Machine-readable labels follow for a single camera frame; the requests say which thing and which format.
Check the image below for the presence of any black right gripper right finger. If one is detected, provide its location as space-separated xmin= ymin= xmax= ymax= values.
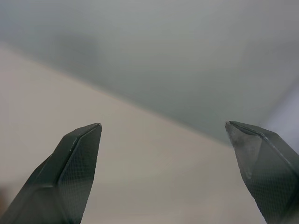
xmin=224 ymin=120 xmax=299 ymax=224

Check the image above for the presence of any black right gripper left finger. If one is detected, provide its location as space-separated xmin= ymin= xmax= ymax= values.
xmin=0 ymin=122 xmax=103 ymax=224

